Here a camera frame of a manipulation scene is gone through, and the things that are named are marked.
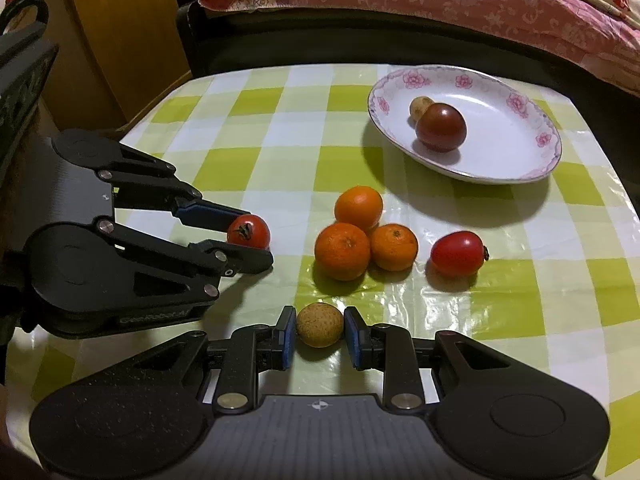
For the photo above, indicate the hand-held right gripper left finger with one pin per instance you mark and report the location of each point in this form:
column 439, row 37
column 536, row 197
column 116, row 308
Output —
column 287, row 336

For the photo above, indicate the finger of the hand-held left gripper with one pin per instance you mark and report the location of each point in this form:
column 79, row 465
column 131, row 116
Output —
column 245, row 260
column 210, row 212

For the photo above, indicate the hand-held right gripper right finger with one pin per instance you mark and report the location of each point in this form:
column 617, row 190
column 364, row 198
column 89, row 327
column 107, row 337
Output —
column 351, row 337

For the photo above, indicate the small red tomato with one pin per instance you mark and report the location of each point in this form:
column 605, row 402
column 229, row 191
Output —
column 251, row 232

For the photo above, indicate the brown longan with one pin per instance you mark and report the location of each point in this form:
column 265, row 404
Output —
column 419, row 106
column 320, row 325

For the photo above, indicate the orange mandarin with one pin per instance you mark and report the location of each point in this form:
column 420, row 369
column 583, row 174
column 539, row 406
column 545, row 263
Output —
column 358, row 207
column 342, row 251
column 395, row 247

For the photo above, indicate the large red tomato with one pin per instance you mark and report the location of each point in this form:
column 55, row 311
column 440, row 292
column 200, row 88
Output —
column 456, row 254

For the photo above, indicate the white floral plate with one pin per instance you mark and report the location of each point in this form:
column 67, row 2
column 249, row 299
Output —
column 500, row 135

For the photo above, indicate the green checked plastic tablecloth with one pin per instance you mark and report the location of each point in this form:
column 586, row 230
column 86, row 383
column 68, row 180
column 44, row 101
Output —
column 280, row 160

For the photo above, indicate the wooden cabinet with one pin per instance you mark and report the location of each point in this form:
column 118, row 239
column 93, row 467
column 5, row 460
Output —
column 120, row 35

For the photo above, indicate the black bed base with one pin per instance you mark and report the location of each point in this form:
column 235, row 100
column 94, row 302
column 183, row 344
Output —
column 300, row 45

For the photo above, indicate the dark purple tomato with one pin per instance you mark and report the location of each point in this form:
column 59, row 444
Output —
column 441, row 127

